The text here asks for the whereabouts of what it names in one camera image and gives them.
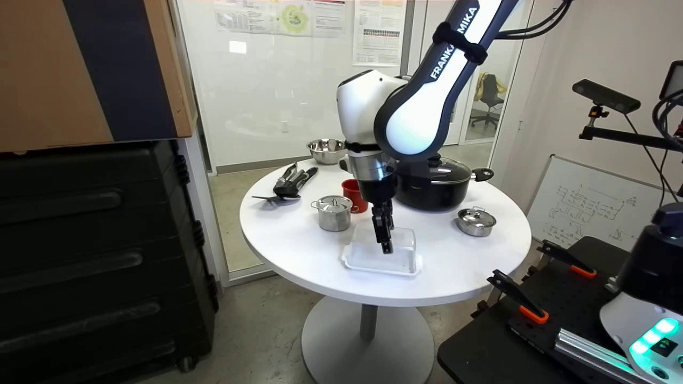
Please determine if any small lidded steel pot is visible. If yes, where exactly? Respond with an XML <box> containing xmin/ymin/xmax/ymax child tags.
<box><xmin>455</xmin><ymin>207</ymin><xmax>499</xmax><ymax>238</ymax></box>

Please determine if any white paper notice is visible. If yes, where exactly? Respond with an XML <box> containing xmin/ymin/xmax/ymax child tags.
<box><xmin>353</xmin><ymin>0</ymin><xmax>408</xmax><ymax>68</ymax></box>

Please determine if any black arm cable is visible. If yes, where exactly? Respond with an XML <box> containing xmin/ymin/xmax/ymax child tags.
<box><xmin>496</xmin><ymin>0</ymin><xmax>576</xmax><ymax>43</ymax></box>

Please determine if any clear plastic tray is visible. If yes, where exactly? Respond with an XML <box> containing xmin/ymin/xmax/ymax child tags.
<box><xmin>340</xmin><ymin>223</ymin><xmax>423</xmax><ymax>279</ymax></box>

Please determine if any black kitchen utensil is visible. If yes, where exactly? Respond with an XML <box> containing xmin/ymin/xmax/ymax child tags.
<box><xmin>270</xmin><ymin>161</ymin><xmax>321</xmax><ymax>200</ymax></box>

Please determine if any large cardboard box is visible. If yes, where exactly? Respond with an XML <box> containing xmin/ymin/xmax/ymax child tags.
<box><xmin>0</xmin><ymin>0</ymin><xmax>198</xmax><ymax>155</ymax></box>

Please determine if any white whiteboard with drawings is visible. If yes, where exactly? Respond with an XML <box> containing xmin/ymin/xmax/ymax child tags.
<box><xmin>524</xmin><ymin>154</ymin><xmax>668</xmax><ymax>252</ymax></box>

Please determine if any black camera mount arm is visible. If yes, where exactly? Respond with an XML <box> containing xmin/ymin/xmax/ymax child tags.
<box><xmin>576</xmin><ymin>104</ymin><xmax>683</xmax><ymax>154</ymax></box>

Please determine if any poster with green circle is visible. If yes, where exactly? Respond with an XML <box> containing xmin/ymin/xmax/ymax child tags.
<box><xmin>214</xmin><ymin>0</ymin><xmax>353</xmax><ymax>39</ymax></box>

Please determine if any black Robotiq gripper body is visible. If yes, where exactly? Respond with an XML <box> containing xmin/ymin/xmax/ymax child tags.
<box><xmin>353</xmin><ymin>158</ymin><xmax>398</xmax><ymax>211</ymax></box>

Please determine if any steel cup with handles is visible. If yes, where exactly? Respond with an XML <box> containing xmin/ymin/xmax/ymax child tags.
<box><xmin>310</xmin><ymin>195</ymin><xmax>355</xmax><ymax>234</ymax></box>

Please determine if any black stereo camera bar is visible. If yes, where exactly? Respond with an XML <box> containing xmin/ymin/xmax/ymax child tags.
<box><xmin>570</xmin><ymin>76</ymin><xmax>642</xmax><ymax>118</ymax></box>

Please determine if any thin black camera cable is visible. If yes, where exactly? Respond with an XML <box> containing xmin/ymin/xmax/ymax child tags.
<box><xmin>620</xmin><ymin>111</ymin><xmax>683</xmax><ymax>204</ymax></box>

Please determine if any black orange bar clamp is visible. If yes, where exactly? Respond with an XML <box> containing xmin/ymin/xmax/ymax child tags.
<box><xmin>484</xmin><ymin>268</ymin><xmax>552</xmax><ymax>328</ymax></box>
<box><xmin>535</xmin><ymin>238</ymin><xmax>600</xmax><ymax>281</ymax></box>

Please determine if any office chair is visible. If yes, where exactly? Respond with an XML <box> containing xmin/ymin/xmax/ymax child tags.
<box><xmin>470</xmin><ymin>72</ymin><xmax>507</xmax><ymax>133</ymax></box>

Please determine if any black perforated mounting table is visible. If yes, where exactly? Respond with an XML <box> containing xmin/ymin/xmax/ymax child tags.
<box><xmin>435</xmin><ymin>234</ymin><xmax>642</xmax><ymax>384</ymax></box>

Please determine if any black monitor screen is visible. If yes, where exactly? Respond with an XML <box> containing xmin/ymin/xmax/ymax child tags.
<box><xmin>657</xmin><ymin>59</ymin><xmax>683</xmax><ymax>109</ymax></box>

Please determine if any black cooking pot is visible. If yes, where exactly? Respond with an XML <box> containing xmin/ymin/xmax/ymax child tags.
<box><xmin>392</xmin><ymin>155</ymin><xmax>496</xmax><ymax>214</ymax></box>

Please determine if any black rolling equipment case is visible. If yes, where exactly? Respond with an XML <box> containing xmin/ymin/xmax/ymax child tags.
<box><xmin>0</xmin><ymin>138</ymin><xmax>219</xmax><ymax>378</ymax></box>

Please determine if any red cup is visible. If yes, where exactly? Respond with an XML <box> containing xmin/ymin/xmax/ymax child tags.
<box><xmin>340</xmin><ymin>177</ymin><xmax>371</xmax><ymax>215</ymax></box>

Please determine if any black slotted spatula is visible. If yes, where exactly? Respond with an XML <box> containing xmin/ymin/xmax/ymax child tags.
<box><xmin>250</xmin><ymin>191</ymin><xmax>303</xmax><ymax>210</ymax></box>

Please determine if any white table pedestal base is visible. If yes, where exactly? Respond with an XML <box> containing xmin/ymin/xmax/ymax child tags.
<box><xmin>299</xmin><ymin>294</ymin><xmax>438</xmax><ymax>384</ymax></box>

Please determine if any large steel bowl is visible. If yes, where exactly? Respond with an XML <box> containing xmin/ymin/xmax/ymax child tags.
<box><xmin>305</xmin><ymin>136</ymin><xmax>349</xmax><ymax>168</ymax></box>

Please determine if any glass pot lid black knob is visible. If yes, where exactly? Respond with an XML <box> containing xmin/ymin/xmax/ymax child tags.
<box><xmin>425</xmin><ymin>155</ymin><xmax>473</xmax><ymax>183</ymax></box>

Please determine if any aluminium extrusion rail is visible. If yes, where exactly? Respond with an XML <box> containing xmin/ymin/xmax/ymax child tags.
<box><xmin>552</xmin><ymin>328</ymin><xmax>647</xmax><ymax>384</ymax></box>

